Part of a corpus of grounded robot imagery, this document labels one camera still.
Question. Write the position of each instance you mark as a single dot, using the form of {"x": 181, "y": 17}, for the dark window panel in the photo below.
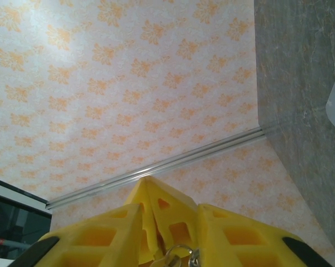
{"x": 17, "y": 217}

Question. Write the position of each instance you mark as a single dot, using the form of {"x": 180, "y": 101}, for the aluminium corner post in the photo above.
{"x": 156, "y": 167}

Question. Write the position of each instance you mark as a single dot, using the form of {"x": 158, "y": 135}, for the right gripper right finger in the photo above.
{"x": 239, "y": 236}

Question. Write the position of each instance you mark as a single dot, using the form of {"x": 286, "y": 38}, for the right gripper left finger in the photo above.
{"x": 95, "y": 239}

